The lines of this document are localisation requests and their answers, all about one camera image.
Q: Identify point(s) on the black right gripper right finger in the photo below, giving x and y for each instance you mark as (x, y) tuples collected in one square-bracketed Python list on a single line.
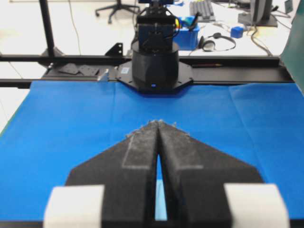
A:
[(207, 188)]

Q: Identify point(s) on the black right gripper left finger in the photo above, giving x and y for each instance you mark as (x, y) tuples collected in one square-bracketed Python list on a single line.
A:
[(114, 189)]

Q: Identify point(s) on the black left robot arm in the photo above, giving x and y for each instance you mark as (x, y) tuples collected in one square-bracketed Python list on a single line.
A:
[(155, 66)]

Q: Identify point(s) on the dark blue table cloth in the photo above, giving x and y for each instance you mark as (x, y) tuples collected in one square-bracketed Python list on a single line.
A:
[(61, 124)]

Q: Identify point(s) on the black headphones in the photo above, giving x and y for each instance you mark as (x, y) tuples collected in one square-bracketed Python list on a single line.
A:
[(216, 43)]

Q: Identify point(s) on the blue plastic bin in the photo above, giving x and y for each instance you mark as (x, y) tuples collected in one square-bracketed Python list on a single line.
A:
[(187, 40)]

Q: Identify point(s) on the green backdrop board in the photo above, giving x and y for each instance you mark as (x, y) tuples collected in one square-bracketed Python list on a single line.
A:
[(293, 53)]

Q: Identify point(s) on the small blue box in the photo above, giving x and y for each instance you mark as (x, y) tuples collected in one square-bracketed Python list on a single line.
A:
[(236, 32)]

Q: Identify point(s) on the black keyboard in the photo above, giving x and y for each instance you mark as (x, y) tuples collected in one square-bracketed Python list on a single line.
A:
[(204, 9)]

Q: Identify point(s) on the monitor stand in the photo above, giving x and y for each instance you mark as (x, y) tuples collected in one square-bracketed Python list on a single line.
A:
[(259, 14)]

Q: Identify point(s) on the black office chair base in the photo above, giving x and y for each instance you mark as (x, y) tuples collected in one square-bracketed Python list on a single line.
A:
[(116, 7)]

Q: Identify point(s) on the black aluminium frame rail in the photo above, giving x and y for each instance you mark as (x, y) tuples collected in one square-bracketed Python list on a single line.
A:
[(205, 70)]

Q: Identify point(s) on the black vertical frame post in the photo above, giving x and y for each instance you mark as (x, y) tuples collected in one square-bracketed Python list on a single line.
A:
[(51, 50)]

